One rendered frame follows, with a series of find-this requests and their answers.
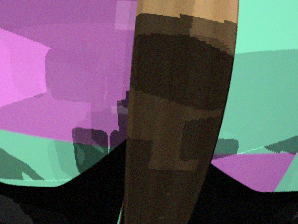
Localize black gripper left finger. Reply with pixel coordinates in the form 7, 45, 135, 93
0, 139, 126, 224

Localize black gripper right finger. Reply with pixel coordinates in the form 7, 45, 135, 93
189, 163, 298, 224

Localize wooden post with slot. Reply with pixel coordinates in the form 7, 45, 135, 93
120, 198, 125, 224

